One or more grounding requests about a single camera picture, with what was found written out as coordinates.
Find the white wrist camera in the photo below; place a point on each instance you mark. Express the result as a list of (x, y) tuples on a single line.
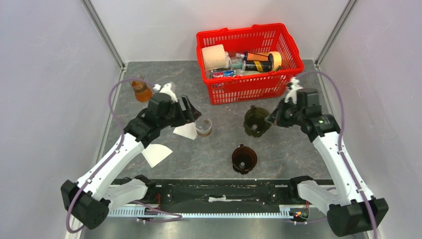
[(293, 87), (168, 89)]

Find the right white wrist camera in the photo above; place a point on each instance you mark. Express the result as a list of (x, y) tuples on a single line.
[(293, 87)]

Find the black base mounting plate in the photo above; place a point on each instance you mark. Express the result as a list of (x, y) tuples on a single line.
[(221, 195)]

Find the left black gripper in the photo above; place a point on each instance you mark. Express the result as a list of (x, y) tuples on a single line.
[(190, 115)]

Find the white paper coffee filter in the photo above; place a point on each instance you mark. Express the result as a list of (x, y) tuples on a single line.
[(186, 131)]

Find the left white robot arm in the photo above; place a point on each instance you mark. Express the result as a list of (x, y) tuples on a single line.
[(90, 198)]

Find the red plastic basket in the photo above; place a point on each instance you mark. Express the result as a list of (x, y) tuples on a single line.
[(250, 85)]

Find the green transparent dripper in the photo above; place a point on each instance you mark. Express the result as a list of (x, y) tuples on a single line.
[(254, 123)]

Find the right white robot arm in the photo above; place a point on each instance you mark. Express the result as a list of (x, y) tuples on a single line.
[(352, 208)]

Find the clear plastic bottle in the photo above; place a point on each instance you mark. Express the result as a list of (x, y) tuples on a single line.
[(236, 62)]

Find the white cable duct strip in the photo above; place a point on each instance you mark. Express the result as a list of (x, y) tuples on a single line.
[(138, 211)]

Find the brown transparent dripper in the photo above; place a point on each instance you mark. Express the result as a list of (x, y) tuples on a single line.
[(243, 159)]

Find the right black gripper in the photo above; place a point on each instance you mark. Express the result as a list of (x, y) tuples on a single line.
[(275, 118)]

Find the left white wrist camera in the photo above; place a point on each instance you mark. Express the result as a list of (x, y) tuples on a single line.
[(168, 89)]

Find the yellow masking tape roll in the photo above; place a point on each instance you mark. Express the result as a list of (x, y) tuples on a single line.
[(276, 60)]

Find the black orange cylinder can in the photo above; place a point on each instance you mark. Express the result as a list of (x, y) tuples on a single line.
[(257, 62)]

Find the orange glass flask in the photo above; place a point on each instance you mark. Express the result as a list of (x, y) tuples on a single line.
[(141, 90)]

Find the small glass beaker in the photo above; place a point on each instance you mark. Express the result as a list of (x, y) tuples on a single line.
[(203, 127)]

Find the beige paper roll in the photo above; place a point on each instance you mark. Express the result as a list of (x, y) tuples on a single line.
[(214, 57)]

